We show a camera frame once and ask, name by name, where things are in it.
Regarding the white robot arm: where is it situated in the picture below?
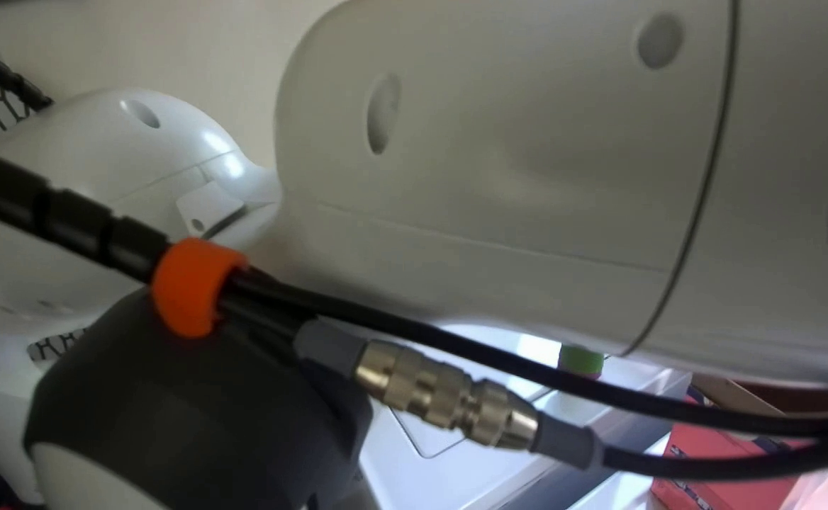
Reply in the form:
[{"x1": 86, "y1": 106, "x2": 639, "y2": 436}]
[{"x1": 0, "y1": 0, "x2": 828, "y2": 510}]

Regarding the brown cardboard box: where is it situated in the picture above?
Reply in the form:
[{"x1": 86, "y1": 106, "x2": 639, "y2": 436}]
[{"x1": 691, "y1": 375, "x2": 828, "y2": 416}]

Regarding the green red bottle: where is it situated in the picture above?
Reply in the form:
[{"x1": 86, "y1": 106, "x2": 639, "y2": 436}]
[{"x1": 560, "y1": 347, "x2": 604, "y2": 375}]

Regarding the white washing machine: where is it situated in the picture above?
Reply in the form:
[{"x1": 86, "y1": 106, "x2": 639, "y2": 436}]
[{"x1": 361, "y1": 350, "x2": 669, "y2": 510}]

